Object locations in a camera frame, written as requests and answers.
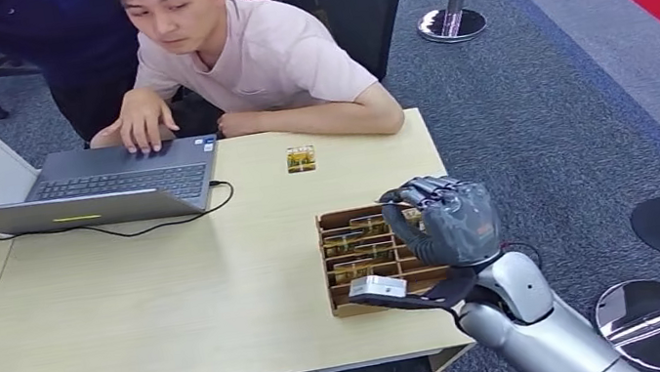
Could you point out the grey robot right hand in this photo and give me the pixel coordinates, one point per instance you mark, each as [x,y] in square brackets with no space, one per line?
[460,224]

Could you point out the green yellow card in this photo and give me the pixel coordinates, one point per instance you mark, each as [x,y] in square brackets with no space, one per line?
[374,252]
[413,216]
[344,244]
[352,271]
[300,159]
[367,225]

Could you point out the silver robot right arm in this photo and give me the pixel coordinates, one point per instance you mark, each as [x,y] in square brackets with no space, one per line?
[534,324]

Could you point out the person's left forearm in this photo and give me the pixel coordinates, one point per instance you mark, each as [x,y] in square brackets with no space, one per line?
[333,118]

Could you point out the cardboard card holder tray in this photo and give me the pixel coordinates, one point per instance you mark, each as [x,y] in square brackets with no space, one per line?
[342,303]

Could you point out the person's left hand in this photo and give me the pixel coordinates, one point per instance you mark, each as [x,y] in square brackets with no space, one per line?
[234,124]

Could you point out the seated person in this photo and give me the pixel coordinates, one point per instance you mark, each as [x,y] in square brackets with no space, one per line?
[265,57]

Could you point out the person's right hand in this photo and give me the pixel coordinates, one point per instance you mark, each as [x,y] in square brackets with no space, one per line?
[144,117]

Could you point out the standing person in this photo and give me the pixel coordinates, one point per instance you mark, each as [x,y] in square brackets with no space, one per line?
[67,47]

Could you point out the black mesh office chair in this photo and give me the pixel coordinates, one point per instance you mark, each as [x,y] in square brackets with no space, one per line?
[342,6]

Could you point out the grey laptop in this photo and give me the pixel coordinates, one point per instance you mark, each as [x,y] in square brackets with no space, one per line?
[127,185]

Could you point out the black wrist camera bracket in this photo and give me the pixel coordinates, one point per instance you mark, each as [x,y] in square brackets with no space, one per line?
[438,296]

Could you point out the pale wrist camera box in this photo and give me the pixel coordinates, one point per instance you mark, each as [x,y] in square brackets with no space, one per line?
[378,287]

